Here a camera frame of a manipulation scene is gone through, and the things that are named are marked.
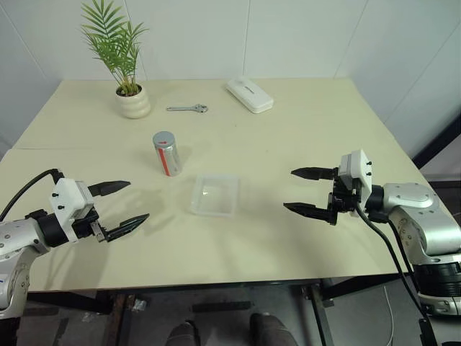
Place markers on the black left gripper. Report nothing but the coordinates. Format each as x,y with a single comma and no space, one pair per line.
86,225

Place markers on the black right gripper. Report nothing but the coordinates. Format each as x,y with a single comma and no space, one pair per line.
344,200

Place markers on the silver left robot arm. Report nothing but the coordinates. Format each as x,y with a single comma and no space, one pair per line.
14,234

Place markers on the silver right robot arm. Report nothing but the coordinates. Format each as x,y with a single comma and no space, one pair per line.
414,196

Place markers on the silver red can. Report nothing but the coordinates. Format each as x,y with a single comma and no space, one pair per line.
169,160

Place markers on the grey plastic container lid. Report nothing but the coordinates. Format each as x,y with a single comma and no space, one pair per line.
163,138

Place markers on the clear plastic tray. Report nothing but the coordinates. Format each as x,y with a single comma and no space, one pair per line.
214,196

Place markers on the green plant in white pot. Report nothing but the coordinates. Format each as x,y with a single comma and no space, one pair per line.
133,104

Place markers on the rusty brown table leg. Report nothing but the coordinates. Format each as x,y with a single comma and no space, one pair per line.
120,317

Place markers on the white oblong plastic case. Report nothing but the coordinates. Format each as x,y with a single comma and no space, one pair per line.
250,95

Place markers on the black metal table leg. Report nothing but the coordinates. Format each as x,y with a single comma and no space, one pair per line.
322,317

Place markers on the silver adjustable wrench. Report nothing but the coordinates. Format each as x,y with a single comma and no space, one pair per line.
196,108

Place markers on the dark rounded shape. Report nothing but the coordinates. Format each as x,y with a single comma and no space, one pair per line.
270,331
185,335

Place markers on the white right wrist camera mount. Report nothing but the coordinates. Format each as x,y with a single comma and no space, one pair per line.
358,166

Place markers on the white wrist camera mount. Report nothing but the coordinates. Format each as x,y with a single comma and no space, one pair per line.
65,196
358,166

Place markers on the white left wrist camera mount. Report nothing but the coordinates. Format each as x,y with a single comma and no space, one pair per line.
65,196

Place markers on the black table frame bar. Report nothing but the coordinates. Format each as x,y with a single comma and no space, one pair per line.
360,286
68,304

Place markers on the black metal frame post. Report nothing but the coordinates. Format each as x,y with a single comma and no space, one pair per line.
437,144

